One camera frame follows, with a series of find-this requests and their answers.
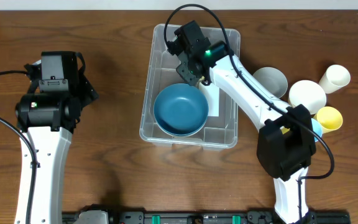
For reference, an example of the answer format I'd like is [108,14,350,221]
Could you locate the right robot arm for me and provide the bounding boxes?
[166,21,316,223]

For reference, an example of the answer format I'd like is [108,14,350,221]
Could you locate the grey small bowl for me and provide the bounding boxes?
[253,67,288,98]

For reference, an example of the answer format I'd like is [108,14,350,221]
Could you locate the cream cup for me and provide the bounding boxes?
[319,65,351,94]

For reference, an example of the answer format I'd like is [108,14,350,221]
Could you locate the white label in bin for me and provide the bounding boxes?
[198,83,220,117]

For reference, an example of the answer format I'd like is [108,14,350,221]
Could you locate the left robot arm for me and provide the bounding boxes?
[15,51,99,223]

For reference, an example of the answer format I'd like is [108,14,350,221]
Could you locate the yellow small bowl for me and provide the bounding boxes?
[281,128,290,134]

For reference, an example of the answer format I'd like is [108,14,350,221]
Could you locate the white small bowl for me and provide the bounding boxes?
[288,80,327,114]

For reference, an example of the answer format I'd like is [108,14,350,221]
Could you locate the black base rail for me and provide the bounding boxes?
[62,205,352,224]

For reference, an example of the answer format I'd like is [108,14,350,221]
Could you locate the yellow cup near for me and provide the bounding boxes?
[313,106,343,134]

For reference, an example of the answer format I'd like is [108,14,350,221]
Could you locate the light blue cup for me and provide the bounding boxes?
[311,118,323,138]

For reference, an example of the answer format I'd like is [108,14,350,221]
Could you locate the dark blue bowl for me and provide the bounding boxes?
[154,83,209,136]

